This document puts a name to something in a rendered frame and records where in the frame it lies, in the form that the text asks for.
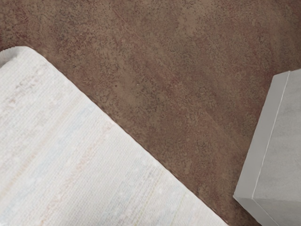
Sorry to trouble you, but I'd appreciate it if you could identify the cream woven rug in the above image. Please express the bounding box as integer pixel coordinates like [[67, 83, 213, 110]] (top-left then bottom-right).
[[0, 46, 230, 226]]

